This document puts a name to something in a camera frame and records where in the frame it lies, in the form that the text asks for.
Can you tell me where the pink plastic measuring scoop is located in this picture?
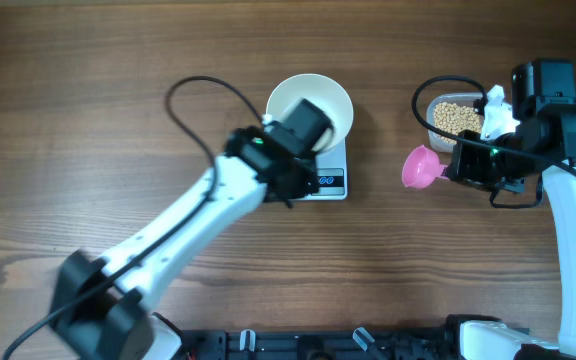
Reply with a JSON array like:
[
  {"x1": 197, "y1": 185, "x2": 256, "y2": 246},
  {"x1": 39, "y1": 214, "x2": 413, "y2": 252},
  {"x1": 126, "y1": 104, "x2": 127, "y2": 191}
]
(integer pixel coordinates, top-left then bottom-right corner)
[{"x1": 401, "y1": 145, "x2": 448, "y2": 189}]

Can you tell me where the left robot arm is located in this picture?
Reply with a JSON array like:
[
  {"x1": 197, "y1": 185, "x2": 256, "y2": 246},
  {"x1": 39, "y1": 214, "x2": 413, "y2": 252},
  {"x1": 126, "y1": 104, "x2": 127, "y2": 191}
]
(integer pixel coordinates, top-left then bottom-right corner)
[{"x1": 50, "y1": 99, "x2": 336, "y2": 360}]

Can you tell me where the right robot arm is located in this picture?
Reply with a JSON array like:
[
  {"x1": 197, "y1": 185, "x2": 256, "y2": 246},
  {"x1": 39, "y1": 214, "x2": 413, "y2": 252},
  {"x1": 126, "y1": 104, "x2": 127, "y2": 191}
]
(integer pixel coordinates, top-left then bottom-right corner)
[{"x1": 447, "y1": 59, "x2": 576, "y2": 357}]

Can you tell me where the white digital kitchen scale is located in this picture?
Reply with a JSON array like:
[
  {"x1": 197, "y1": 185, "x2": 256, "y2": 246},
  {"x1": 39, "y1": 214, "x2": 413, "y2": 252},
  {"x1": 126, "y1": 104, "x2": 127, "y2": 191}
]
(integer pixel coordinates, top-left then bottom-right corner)
[{"x1": 302, "y1": 141, "x2": 348, "y2": 201}]

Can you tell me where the white bowl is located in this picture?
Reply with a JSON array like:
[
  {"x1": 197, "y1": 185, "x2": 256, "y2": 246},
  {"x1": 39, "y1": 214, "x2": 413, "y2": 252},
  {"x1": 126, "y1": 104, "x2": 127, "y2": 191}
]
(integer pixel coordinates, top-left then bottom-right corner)
[{"x1": 265, "y1": 73, "x2": 354, "y2": 152}]

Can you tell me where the soybeans pile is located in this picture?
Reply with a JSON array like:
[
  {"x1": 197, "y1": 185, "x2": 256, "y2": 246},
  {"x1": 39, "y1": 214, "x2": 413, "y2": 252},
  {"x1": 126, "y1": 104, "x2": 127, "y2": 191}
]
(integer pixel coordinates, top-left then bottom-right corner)
[{"x1": 433, "y1": 102, "x2": 482, "y2": 135}]

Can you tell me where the clear plastic container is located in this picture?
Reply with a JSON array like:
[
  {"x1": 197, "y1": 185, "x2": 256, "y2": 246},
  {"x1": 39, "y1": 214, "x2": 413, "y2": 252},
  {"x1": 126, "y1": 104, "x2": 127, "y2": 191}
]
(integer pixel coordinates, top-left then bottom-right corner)
[{"x1": 426, "y1": 93, "x2": 484, "y2": 135}]

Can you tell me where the left black cable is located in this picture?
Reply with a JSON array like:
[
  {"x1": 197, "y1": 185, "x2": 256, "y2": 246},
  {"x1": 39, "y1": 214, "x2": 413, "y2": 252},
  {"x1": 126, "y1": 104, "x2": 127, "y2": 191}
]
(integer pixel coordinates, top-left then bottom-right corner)
[{"x1": 1, "y1": 75, "x2": 264, "y2": 360}]

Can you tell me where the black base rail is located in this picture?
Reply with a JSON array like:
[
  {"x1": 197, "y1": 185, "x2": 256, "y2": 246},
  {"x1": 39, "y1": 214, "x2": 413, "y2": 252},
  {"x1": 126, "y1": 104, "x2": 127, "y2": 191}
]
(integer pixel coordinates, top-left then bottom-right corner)
[{"x1": 174, "y1": 328, "x2": 454, "y2": 360}]

